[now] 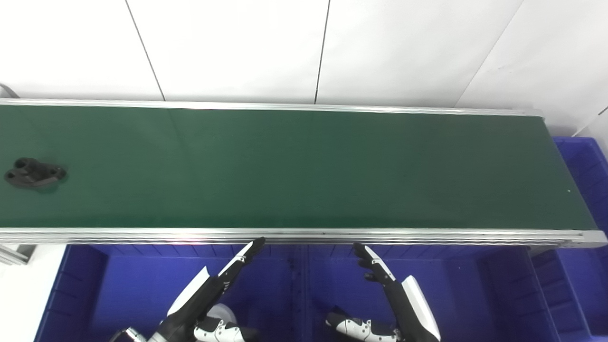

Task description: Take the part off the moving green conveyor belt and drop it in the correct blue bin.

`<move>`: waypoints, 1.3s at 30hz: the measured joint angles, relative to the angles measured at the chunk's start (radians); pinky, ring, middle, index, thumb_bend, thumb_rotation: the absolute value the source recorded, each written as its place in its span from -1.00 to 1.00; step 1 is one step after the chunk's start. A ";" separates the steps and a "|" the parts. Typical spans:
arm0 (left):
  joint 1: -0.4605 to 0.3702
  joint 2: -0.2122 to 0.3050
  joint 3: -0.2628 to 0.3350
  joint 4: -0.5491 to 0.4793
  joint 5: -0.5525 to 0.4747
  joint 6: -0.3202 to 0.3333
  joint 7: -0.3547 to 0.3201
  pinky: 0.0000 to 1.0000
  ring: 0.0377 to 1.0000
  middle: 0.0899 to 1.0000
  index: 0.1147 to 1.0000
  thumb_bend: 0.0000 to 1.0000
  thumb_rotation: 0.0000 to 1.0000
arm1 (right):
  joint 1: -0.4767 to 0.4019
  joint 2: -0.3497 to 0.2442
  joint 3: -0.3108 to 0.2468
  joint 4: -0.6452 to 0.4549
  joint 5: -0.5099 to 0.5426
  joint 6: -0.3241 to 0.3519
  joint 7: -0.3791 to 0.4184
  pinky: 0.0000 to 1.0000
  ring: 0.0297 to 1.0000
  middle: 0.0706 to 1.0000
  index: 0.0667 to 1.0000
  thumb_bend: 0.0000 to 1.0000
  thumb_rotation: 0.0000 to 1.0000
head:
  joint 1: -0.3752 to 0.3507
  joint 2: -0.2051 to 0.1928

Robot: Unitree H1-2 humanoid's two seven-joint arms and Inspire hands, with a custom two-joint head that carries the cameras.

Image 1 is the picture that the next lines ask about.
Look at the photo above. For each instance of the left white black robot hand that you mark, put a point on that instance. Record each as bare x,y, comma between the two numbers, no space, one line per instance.
190,308

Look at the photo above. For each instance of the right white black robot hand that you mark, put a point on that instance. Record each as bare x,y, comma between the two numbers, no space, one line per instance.
413,308

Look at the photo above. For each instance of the black flanged machine part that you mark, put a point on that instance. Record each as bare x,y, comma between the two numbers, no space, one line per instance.
34,173

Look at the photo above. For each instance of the blue plastic bin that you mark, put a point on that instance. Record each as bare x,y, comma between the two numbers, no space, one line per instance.
456,294
589,285
118,294

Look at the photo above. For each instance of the green conveyor belt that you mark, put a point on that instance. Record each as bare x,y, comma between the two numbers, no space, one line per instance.
285,235
285,166

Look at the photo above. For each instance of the aluminium conveyor support leg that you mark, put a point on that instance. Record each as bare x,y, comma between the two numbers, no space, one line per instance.
14,254

